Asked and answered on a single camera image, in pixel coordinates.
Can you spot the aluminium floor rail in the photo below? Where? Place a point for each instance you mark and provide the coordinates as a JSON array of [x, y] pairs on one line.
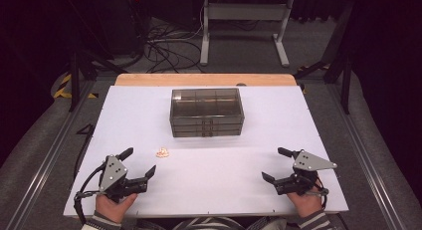
[[361, 150], [49, 153]]

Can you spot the grey metal stand frame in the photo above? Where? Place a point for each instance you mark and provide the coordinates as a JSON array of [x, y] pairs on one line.
[[245, 12]]

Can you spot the person's right hand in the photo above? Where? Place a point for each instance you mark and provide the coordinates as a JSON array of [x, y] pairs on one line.
[[308, 203]]

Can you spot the small beige orange trinket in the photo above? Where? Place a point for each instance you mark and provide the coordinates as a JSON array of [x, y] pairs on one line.
[[162, 153]]

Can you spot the black metal stand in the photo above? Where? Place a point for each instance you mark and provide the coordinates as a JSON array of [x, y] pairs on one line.
[[75, 80], [345, 80]]

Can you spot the black triangular bracket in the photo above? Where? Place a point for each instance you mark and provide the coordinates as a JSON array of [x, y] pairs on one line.
[[87, 129]]

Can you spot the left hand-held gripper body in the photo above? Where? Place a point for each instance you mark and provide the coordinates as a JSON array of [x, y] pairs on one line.
[[112, 173]]

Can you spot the grey transparent drawer cabinet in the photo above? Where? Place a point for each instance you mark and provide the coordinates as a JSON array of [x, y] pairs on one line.
[[205, 104]]

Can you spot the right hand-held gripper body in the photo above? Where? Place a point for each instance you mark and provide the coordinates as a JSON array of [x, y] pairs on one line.
[[310, 162]]

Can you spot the grey transparent drawer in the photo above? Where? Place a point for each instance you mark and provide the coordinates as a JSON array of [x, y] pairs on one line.
[[189, 133]]

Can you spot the person's left hand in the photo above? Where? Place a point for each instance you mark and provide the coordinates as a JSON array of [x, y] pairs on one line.
[[112, 208]]

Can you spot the dark equipment with red light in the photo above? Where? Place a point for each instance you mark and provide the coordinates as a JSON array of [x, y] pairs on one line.
[[127, 24]]

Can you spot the person's striped clothing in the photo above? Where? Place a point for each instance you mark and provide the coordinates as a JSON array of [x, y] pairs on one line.
[[212, 224]]

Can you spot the yellow black hazard tape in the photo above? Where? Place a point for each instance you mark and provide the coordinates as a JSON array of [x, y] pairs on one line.
[[63, 87]]

